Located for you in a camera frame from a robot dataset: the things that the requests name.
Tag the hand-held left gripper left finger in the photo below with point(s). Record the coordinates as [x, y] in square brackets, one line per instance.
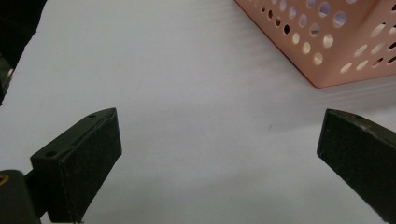
[77, 161]

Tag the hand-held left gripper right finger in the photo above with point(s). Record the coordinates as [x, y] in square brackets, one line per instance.
[358, 158]

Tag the pink perforated basket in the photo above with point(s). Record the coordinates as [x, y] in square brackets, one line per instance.
[330, 34]

